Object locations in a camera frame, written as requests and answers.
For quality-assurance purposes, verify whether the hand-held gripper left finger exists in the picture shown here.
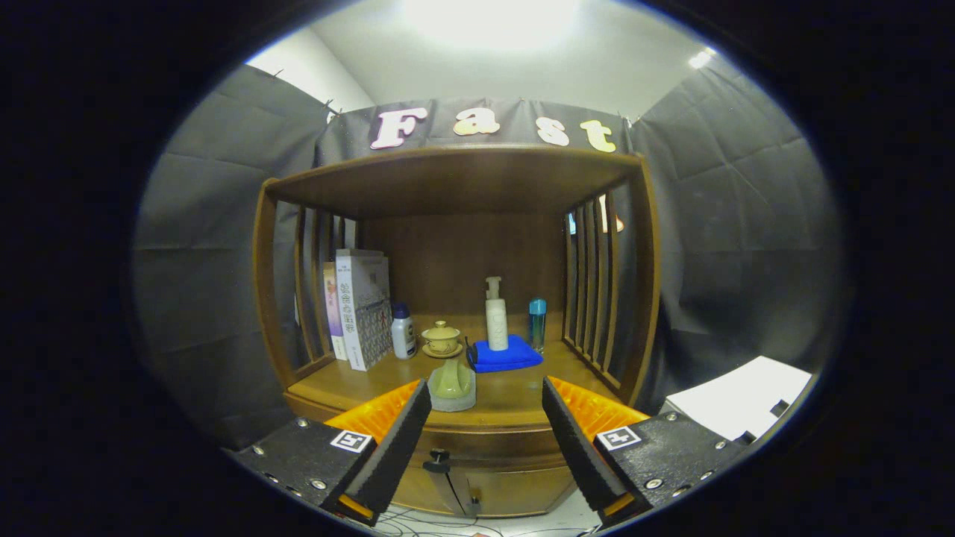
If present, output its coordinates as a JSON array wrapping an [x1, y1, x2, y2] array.
[[230, 377, 433, 528]]

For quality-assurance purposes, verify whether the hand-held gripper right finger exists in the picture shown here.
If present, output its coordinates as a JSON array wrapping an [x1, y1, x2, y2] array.
[[542, 375, 753, 529]]

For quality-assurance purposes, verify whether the brown wooden drawer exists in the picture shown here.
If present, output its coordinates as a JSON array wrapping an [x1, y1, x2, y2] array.
[[409, 427, 574, 472]]

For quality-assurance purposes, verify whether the green ornament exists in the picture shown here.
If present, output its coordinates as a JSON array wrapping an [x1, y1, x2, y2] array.
[[428, 359, 477, 412]]

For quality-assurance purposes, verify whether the wooden cabinet door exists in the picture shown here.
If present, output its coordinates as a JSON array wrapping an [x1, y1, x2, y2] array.
[[392, 466, 472, 517], [466, 466, 577, 518]]

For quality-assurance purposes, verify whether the wooden countertop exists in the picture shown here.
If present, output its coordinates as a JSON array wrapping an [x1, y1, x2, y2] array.
[[287, 313, 624, 433]]

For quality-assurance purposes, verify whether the white drawer unit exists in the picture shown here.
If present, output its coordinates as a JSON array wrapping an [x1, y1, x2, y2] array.
[[660, 356, 812, 442]]

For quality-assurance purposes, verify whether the brown wooden cabinet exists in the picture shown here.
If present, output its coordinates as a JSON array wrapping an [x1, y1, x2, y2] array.
[[252, 143, 661, 519]]

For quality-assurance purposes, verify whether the folded blue cloth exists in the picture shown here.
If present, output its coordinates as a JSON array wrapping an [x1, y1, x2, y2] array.
[[468, 335, 544, 374]]

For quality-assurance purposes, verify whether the white bottle with blue cap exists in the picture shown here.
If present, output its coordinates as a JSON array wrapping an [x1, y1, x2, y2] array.
[[391, 302, 417, 360]]

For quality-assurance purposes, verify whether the yellow lidded teacup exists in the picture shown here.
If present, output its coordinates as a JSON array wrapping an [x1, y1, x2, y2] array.
[[422, 321, 462, 354]]

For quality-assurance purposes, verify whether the blue translucent bottle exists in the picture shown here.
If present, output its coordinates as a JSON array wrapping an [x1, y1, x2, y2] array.
[[528, 298, 548, 354]]

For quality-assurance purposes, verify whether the large white book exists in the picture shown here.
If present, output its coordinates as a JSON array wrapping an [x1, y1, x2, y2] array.
[[336, 248, 394, 372]]

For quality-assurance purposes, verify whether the white pump bottle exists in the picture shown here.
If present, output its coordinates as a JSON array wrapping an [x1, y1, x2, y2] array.
[[485, 277, 510, 351]]

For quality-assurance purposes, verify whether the purple book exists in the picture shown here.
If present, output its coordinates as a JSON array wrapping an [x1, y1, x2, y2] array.
[[323, 261, 348, 361]]

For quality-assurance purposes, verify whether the large ceiling light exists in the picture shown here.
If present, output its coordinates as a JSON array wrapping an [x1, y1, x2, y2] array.
[[403, 0, 583, 45]]

